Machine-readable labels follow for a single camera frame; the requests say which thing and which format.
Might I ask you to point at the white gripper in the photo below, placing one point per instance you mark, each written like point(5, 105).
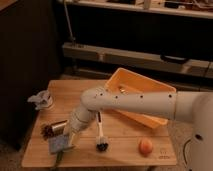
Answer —
point(79, 121)

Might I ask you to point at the blue-grey sponge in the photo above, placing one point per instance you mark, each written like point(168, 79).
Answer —
point(59, 143)

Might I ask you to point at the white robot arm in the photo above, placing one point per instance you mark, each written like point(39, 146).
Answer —
point(185, 106)

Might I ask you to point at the white dish brush black bristles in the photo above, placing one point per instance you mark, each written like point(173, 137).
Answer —
point(101, 140)

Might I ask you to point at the metal cylinder with dark brush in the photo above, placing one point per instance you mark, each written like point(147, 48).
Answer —
point(53, 129)

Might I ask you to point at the metal spoon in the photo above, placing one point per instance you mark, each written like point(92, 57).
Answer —
point(121, 89)

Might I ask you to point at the orange fruit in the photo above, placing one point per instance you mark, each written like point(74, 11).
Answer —
point(145, 146)

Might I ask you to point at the yellow plastic bin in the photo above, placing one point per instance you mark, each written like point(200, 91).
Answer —
point(135, 83)

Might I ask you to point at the green plastic spoon handle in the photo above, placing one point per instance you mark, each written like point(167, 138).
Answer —
point(59, 157)

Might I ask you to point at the grey metal shelf rail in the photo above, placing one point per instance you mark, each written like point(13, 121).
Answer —
point(163, 63)

